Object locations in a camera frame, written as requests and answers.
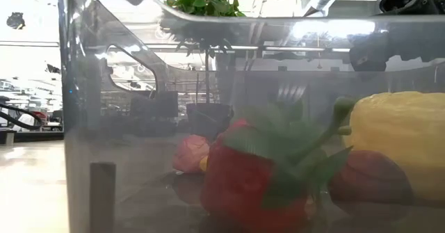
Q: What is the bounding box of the clear plastic tupperware container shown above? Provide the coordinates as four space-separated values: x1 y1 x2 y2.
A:
57 0 445 233

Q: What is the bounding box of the small pink toy fruit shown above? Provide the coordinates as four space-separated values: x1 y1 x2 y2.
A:
172 134 211 174

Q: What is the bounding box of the green potted plant, black pot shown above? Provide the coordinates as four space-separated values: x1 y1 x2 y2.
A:
163 0 246 140

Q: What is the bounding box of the red strawberry with long stem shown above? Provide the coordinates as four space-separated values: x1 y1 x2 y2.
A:
200 97 356 233

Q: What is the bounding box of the black cable bundle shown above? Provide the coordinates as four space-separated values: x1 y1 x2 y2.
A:
0 102 45 131

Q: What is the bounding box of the small red toy fruit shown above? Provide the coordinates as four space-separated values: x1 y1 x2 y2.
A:
328 150 415 220

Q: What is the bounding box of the yellow toy lemon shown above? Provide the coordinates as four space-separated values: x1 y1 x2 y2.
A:
342 90 445 202

